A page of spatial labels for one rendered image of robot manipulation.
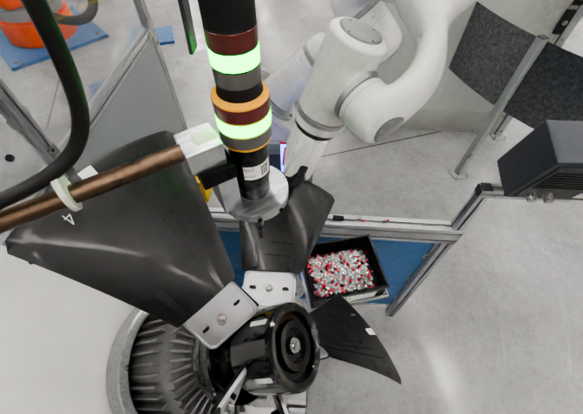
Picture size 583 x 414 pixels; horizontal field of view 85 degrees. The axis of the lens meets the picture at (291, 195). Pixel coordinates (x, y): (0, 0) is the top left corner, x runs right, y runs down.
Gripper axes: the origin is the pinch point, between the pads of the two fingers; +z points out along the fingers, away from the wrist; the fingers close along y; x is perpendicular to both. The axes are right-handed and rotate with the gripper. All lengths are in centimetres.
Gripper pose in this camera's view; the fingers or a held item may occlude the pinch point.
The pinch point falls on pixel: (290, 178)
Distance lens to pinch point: 66.2
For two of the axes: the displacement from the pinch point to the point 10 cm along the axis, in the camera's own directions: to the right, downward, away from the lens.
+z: -3.0, 5.7, 7.7
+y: -0.6, 7.9, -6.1
